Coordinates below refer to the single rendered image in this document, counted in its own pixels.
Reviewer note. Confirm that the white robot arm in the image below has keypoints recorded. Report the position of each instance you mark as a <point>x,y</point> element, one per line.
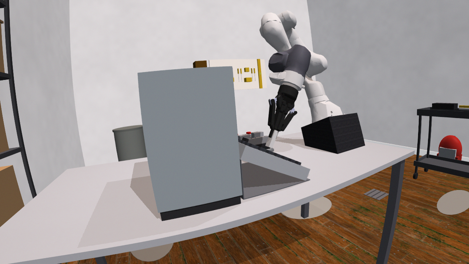
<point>294,64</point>

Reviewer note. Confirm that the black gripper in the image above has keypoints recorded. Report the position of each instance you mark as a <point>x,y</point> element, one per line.
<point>284,101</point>

